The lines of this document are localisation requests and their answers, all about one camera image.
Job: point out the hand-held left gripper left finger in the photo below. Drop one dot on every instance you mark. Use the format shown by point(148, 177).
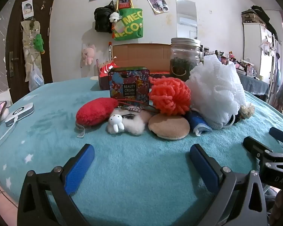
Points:
point(79, 167)

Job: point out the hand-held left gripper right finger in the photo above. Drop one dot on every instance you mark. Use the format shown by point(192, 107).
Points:
point(204, 167)

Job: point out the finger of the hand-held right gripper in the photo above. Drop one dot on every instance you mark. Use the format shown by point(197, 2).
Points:
point(280, 134)
point(254, 144)

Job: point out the black scrunchie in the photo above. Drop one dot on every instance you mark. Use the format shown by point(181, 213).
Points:
point(235, 119)

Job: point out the beige crochet scrunchie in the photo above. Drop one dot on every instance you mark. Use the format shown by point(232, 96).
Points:
point(247, 111)

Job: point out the blue cloth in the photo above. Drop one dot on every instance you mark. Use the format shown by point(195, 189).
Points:
point(199, 122)

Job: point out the round beige puff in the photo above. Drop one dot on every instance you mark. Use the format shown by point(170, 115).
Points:
point(168, 126)

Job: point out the red fuzzy plush pad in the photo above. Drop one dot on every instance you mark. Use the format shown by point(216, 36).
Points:
point(94, 110)

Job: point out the white mesh bath pouf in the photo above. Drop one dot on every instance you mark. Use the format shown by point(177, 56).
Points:
point(214, 87)

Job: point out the white fluffy star bunny clip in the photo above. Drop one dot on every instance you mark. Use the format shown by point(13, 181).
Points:
point(134, 123)

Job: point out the orange mesh bath pouf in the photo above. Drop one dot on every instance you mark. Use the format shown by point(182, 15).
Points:
point(169, 96)

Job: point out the cardboard box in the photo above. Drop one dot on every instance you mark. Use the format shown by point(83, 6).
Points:
point(136, 54)

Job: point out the table with grey cloth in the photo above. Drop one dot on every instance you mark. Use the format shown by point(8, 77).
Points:
point(254, 86)

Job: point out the white power bank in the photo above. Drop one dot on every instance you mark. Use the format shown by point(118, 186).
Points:
point(20, 113)

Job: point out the cluster of cosmetic bottles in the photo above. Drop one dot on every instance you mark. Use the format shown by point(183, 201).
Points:
point(240, 63)

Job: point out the white wardrobe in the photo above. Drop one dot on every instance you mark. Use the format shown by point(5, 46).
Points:
point(254, 47)

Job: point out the white round object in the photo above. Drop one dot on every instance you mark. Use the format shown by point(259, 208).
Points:
point(5, 114)

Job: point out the colourful floral tin box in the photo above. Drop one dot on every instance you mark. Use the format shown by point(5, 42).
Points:
point(128, 84)

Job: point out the clear plastic bag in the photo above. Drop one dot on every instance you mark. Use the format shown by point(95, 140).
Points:
point(35, 78)

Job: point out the glass jar with lid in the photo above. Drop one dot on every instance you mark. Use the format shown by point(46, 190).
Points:
point(184, 61)

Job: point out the pink plush rabbit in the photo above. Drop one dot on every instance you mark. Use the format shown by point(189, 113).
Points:
point(88, 54)

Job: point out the brown patterned suitcase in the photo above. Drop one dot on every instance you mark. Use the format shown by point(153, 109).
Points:
point(252, 16)

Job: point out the green plush toy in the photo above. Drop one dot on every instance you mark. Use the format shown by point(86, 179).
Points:
point(39, 42)

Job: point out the beige hanging organizer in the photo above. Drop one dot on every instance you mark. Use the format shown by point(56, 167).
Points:
point(28, 42)

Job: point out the dark brown door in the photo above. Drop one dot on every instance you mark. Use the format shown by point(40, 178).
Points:
point(16, 40)

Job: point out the green tote bag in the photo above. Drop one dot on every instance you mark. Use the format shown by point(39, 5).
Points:
point(129, 26)

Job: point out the black backpack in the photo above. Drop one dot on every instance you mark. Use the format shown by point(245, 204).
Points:
point(102, 18)

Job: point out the photo print on door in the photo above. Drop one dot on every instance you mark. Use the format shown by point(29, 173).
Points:
point(27, 8)

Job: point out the red framed picture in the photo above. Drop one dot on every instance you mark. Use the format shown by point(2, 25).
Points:
point(124, 2)

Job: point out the wall mirror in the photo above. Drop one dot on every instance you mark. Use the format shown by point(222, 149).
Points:
point(186, 11)

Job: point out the wall photo print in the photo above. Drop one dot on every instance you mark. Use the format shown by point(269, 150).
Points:
point(158, 4)

